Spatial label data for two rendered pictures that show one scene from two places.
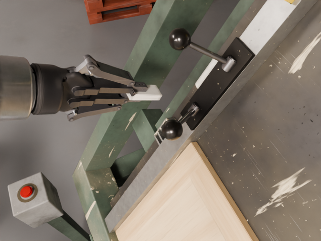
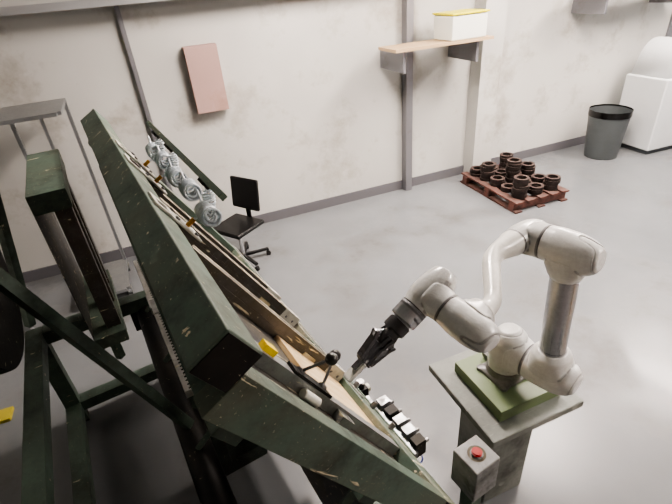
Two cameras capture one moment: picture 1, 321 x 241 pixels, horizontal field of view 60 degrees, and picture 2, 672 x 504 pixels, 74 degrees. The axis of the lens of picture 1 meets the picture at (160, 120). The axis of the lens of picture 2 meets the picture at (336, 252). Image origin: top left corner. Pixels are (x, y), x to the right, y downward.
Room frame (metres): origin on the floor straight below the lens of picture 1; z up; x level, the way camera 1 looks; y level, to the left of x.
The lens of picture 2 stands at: (1.29, -0.03, 2.45)
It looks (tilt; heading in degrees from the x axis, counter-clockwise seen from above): 31 degrees down; 178
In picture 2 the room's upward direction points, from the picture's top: 5 degrees counter-clockwise
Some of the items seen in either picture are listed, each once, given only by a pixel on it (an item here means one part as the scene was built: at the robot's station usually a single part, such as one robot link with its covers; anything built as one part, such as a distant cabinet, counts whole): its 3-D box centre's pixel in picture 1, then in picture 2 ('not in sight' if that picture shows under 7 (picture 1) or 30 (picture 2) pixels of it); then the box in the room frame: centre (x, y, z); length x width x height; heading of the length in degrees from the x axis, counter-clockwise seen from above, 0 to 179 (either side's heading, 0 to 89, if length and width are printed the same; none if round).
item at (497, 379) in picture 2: not in sight; (500, 365); (-0.16, 0.76, 0.84); 0.22 x 0.18 x 0.06; 23
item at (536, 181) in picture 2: not in sight; (512, 175); (-3.76, 2.47, 0.20); 1.13 x 0.80 x 0.41; 17
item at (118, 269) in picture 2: not in sight; (72, 209); (-2.55, -2.21, 0.88); 0.66 x 0.53 x 1.77; 17
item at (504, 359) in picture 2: not in sight; (509, 347); (-0.14, 0.77, 0.98); 0.18 x 0.16 x 0.22; 35
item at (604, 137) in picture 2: not in sight; (605, 132); (-4.59, 4.16, 0.33); 0.54 x 0.52 x 0.66; 17
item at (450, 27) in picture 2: not in sight; (459, 24); (-3.94, 1.74, 1.94); 0.46 x 0.38 x 0.26; 107
